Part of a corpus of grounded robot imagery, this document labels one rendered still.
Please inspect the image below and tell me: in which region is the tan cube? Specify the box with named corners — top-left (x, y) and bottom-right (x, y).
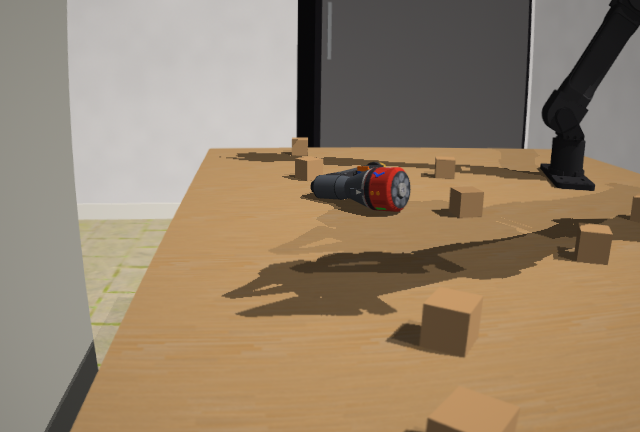
top-left (292, 138), bottom-right (308, 156)
top-left (419, 287), bottom-right (483, 358)
top-left (630, 193), bottom-right (640, 223)
top-left (435, 156), bottom-right (456, 179)
top-left (449, 186), bottom-right (484, 218)
top-left (295, 156), bottom-right (323, 181)
top-left (574, 223), bottom-right (613, 265)
top-left (426, 386), bottom-right (520, 432)

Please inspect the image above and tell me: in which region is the black and red hose nozzle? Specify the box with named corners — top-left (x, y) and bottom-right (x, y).
top-left (310, 162), bottom-right (411, 212)

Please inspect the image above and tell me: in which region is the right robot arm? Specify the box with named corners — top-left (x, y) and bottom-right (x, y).
top-left (540, 0), bottom-right (640, 191)

